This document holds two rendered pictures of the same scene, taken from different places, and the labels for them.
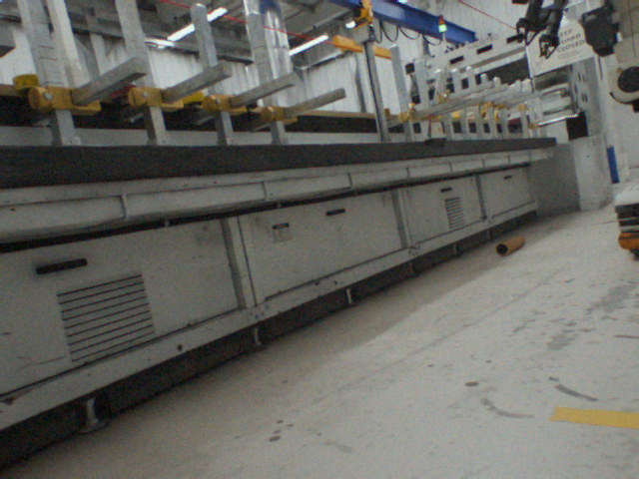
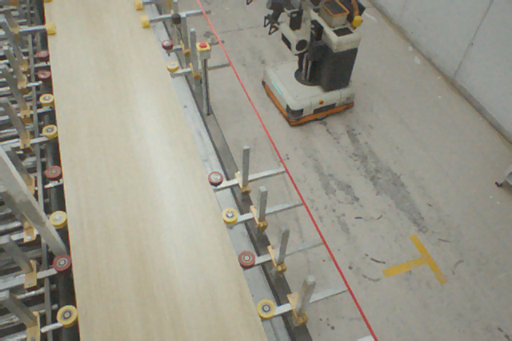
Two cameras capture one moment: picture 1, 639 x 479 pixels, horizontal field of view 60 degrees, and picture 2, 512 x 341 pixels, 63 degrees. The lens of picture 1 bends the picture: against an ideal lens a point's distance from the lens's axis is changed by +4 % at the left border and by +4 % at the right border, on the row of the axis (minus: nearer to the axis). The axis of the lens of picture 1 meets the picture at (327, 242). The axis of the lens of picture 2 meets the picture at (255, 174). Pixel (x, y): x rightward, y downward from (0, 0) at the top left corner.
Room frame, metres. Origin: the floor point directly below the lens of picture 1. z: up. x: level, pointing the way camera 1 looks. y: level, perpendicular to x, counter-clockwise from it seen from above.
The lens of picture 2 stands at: (1.12, 1.25, 2.66)
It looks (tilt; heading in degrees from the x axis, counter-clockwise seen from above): 52 degrees down; 300
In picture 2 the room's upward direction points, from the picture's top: 4 degrees clockwise
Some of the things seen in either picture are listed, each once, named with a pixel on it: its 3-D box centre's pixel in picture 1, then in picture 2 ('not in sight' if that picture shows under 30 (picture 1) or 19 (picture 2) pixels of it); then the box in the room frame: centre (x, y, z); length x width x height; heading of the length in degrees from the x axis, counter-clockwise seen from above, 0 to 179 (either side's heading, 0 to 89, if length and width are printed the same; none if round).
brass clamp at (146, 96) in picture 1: (156, 99); (276, 258); (1.48, 0.38, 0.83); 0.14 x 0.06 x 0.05; 143
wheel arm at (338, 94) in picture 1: (292, 112); (250, 178); (1.87, 0.03, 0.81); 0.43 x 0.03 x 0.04; 53
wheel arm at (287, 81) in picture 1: (239, 101); (266, 212); (1.66, 0.18, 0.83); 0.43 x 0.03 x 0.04; 53
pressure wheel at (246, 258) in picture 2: (127, 106); (246, 262); (1.58, 0.49, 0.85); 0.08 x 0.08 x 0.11
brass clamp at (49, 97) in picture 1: (65, 101); (297, 308); (1.28, 0.53, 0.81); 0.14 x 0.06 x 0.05; 143
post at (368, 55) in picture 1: (375, 94); (206, 86); (2.45, -0.35, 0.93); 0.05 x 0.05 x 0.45; 53
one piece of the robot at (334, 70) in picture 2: not in sight; (324, 44); (2.23, -1.68, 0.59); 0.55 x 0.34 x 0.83; 147
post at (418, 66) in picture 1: (425, 107); (186, 45); (2.86, -0.66, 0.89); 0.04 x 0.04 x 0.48; 53
